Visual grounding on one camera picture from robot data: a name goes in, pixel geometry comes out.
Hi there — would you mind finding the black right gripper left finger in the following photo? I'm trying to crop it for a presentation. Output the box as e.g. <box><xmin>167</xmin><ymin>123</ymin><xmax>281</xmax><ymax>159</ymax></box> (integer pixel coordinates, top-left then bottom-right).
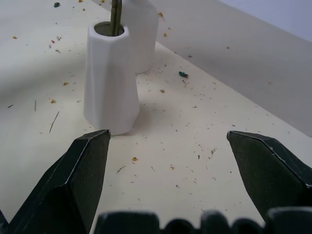
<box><xmin>6</xmin><ymin>129</ymin><xmax>112</xmax><ymax>234</ymax></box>

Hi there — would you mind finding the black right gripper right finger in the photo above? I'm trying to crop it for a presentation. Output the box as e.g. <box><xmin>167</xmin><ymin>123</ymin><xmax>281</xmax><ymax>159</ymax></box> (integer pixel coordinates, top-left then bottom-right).
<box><xmin>226</xmin><ymin>130</ymin><xmax>312</xmax><ymax>220</ymax></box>

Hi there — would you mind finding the olive flower stem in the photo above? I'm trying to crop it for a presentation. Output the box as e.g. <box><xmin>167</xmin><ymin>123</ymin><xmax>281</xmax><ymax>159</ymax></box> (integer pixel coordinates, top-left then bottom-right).
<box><xmin>109</xmin><ymin>0</ymin><xmax>122</xmax><ymax>37</ymax></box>

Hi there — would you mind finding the white faceted ceramic vase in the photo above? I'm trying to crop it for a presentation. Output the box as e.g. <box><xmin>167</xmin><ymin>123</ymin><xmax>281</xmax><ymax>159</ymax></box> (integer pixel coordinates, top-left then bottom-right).
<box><xmin>83</xmin><ymin>21</ymin><xmax>140</xmax><ymax>136</ymax></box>

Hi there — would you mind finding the white round ceramic vase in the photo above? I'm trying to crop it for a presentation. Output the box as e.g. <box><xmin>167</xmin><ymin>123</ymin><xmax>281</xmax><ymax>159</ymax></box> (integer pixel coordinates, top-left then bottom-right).
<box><xmin>121</xmin><ymin>0</ymin><xmax>159</xmax><ymax>75</ymax></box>

